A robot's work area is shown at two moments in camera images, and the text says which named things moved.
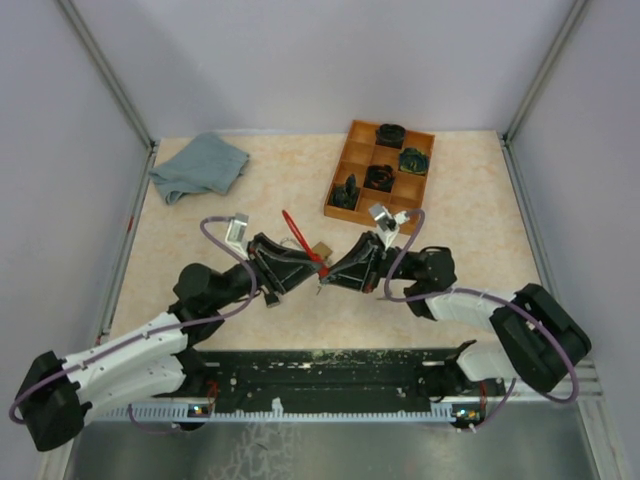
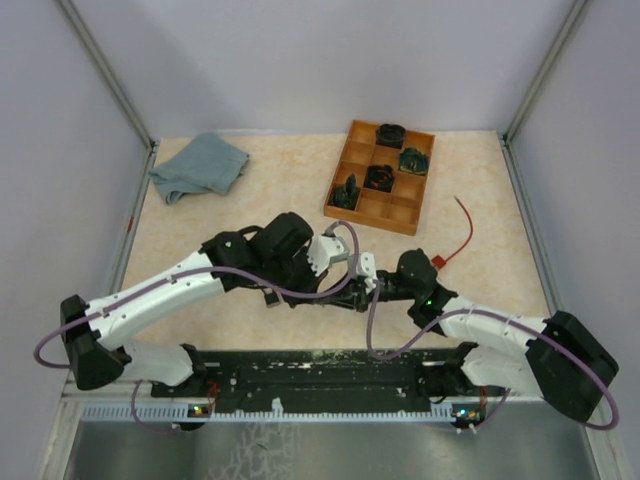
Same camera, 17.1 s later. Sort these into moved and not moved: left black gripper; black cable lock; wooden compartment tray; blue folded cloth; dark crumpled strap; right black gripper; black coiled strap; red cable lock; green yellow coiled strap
Moved: red cable lock; left black gripper; right black gripper
Not moved: black cable lock; blue folded cloth; wooden compartment tray; black coiled strap; green yellow coiled strap; dark crumpled strap
